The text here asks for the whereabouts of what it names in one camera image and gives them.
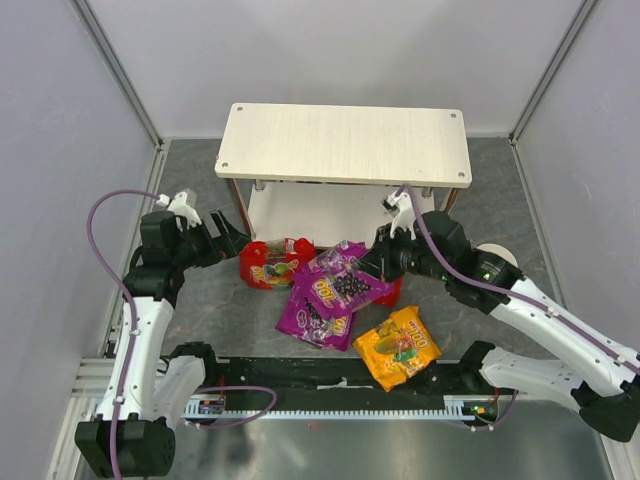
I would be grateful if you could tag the white two-tier wooden shelf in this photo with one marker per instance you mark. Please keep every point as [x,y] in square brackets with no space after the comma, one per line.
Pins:
[322,172]

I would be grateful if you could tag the orange candy bag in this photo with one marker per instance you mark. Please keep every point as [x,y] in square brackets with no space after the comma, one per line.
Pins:
[398,348]

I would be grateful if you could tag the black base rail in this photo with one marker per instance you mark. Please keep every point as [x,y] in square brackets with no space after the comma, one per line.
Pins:
[341,383]

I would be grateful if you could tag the red candy bag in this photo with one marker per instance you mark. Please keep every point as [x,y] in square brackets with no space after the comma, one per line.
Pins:
[392,297]
[271,264]

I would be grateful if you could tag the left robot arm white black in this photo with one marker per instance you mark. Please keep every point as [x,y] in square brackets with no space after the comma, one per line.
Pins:
[133,431]

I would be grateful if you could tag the aluminium corner frame left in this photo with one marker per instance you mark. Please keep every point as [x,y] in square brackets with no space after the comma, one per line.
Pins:
[98,35]

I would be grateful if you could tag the aluminium corner frame right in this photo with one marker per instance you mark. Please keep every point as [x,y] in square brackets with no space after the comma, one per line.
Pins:
[576,26]

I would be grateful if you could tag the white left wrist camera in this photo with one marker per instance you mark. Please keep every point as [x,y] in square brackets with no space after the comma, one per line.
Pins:
[183,205]

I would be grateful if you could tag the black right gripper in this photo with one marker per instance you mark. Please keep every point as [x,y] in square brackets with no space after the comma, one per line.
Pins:
[385,254]

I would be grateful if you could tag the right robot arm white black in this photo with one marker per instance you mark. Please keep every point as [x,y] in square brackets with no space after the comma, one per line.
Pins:
[590,374]

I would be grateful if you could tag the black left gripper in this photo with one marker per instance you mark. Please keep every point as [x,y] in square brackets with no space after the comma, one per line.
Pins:
[210,242]

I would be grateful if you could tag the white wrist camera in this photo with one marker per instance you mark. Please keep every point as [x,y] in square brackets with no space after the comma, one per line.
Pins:
[183,205]
[403,209]

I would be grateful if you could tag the red candy bag right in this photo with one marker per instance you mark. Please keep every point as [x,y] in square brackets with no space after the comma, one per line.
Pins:
[392,297]

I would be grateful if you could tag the red candy bag left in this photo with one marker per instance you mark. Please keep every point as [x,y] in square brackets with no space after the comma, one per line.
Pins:
[271,264]

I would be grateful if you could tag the white ceramic bowl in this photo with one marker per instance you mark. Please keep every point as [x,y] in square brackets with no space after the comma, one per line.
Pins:
[499,250]

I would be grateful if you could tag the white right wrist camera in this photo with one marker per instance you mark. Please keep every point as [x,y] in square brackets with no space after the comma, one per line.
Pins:
[403,209]

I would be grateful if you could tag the white slotted cable duct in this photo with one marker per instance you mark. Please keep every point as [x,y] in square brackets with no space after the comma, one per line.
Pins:
[200,409]

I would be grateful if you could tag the aluminium corner frame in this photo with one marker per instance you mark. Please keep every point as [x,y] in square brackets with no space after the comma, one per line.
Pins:
[576,26]
[98,35]

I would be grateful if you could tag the purple candy bag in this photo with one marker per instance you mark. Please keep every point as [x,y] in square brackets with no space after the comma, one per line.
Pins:
[334,283]
[301,320]

